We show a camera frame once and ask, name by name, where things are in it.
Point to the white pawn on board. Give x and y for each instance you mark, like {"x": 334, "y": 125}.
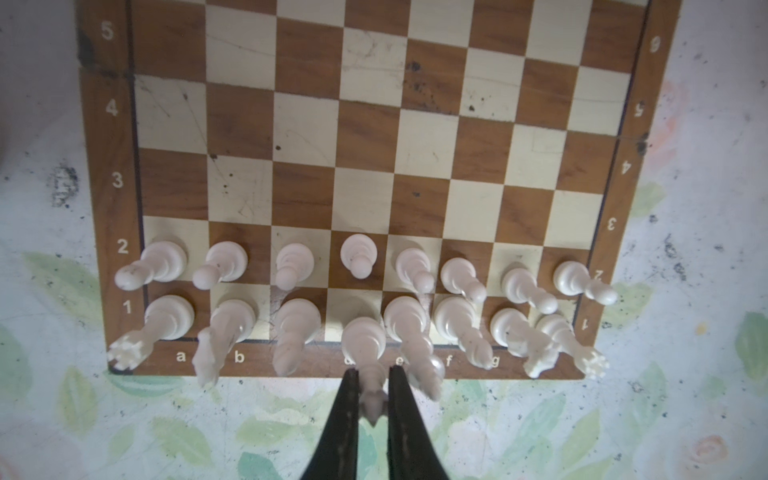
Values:
{"x": 458, "y": 276}
{"x": 294, "y": 263}
{"x": 572, "y": 278}
{"x": 520, "y": 286}
{"x": 162, "y": 261}
{"x": 225, "y": 261}
{"x": 414, "y": 267}
{"x": 358, "y": 254}

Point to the white bishop on board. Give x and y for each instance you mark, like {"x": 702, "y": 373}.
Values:
{"x": 298, "y": 321}

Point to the white knight right side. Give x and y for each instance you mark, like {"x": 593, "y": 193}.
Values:
{"x": 510, "y": 328}

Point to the white rook left corner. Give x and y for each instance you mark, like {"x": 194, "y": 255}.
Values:
{"x": 166, "y": 318}

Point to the white king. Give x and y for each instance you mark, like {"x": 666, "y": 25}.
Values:
{"x": 406, "y": 321}

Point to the floral table mat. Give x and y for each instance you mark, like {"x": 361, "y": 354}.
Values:
{"x": 685, "y": 396}

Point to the white queen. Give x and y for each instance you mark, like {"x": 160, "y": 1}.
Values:
{"x": 363, "y": 343}

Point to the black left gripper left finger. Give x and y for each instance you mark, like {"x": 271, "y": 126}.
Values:
{"x": 336, "y": 454}

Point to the white rook corner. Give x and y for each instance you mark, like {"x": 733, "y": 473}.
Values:
{"x": 166, "y": 318}
{"x": 592, "y": 363}

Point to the white knight on board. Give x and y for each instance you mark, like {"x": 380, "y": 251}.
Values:
{"x": 231, "y": 322}

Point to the white bishop right side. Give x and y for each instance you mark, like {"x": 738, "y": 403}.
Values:
{"x": 454, "y": 317}

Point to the wooden chess board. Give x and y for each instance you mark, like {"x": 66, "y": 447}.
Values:
{"x": 508, "y": 133}

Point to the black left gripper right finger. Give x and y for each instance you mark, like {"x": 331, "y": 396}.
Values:
{"x": 410, "y": 451}

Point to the white rook right corner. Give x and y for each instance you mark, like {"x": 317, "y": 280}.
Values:
{"x": 592, "y": 363}

